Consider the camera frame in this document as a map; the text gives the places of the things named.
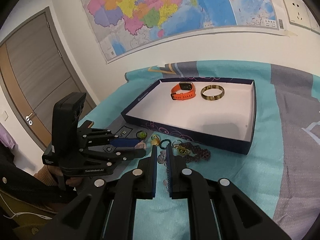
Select tortoiseshell bangle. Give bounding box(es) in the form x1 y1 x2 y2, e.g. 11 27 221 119
201 85 225 101

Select orange smartwatch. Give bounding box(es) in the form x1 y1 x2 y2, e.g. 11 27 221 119
170 81 196 101

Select white shallow box tray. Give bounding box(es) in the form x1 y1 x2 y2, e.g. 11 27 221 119
121 78 257 155

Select clear crystal bracelet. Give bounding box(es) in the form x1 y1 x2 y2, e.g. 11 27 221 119
157 152 169 188

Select person's left forearm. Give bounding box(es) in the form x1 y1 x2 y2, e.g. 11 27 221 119
0 142 60 205

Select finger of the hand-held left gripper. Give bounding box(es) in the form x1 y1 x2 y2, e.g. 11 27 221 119
77 128 138 149
81 145 147 167

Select colourful wall map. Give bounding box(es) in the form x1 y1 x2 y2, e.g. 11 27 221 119
79 0 280 64

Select person's mustard trousers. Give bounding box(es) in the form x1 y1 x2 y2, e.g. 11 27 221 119
0 190 66 240

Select teal grey printed blanket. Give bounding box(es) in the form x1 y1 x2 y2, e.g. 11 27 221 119
60 60 320 240

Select person's left hand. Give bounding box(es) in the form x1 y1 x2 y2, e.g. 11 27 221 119
47 167 78 192

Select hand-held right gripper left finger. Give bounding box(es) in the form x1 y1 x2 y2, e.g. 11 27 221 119
32 145 158 240

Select white wall socket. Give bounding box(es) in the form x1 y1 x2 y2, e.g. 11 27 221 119
282 0 312 27

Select purple cloth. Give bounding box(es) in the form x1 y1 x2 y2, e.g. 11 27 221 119
0 124 16 153

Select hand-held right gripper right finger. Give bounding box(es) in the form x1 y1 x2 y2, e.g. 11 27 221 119
166 145 293 240

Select dark beaded bracelet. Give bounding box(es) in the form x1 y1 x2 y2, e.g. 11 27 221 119
172 141 212 165

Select grey brown door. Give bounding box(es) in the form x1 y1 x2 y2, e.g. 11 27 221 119
0 6 98 150

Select white cable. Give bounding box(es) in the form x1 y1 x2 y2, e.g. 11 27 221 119
1 192 53 221

